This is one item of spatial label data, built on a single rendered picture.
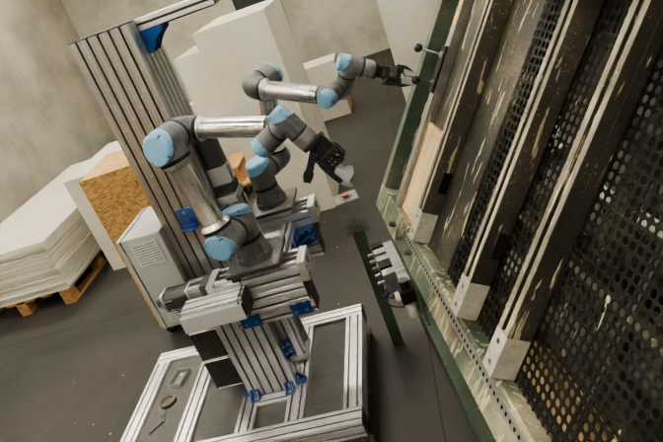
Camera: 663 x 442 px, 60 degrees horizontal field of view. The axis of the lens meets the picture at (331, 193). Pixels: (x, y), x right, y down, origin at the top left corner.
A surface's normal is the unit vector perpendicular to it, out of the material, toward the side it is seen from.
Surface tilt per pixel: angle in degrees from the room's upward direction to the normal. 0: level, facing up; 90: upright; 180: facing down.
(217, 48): 90
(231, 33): 90
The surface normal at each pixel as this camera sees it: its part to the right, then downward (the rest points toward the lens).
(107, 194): 0.01, 0.40
